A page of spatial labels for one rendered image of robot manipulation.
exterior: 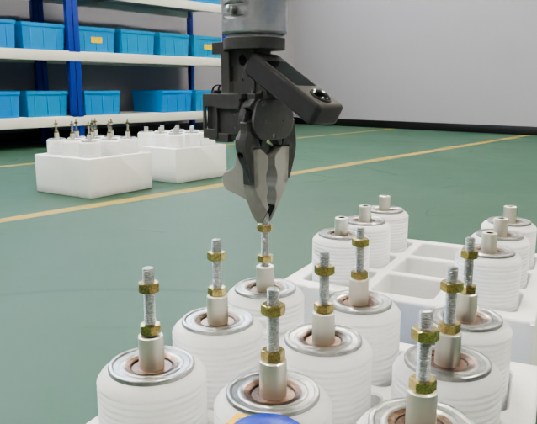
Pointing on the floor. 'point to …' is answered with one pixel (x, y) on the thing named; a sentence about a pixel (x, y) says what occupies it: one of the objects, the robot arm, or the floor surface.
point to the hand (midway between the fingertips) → (268, 212)
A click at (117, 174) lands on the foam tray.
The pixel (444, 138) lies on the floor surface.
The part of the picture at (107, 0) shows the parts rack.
